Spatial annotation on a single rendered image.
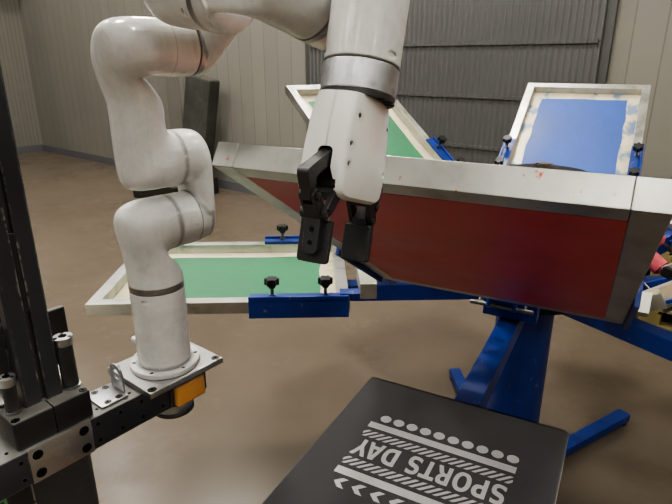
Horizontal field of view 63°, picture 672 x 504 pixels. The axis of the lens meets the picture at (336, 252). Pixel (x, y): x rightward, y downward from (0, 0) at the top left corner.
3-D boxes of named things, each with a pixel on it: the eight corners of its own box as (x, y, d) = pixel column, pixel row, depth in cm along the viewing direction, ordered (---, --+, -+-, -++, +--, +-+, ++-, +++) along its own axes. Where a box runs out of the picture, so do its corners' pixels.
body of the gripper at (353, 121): (347, 98, 60) (333, 200, 61) (299, 71, 51) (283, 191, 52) (411, 101, 57) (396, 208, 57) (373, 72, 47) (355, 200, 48)
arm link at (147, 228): (113, 287, 97) (100, 199, 92) (178, 268, 106) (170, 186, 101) (141, 303, 91) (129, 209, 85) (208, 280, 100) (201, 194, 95)
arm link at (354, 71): (349, 81, 60) (346, 107, 60) (309, 55, 52) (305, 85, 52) (414, 82, 56) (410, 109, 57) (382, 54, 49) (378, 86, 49)
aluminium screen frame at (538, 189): (673, 215, 54) (679, 179, 55) (210, 165, 80) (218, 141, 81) (622, 324, 123) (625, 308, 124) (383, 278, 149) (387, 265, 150)
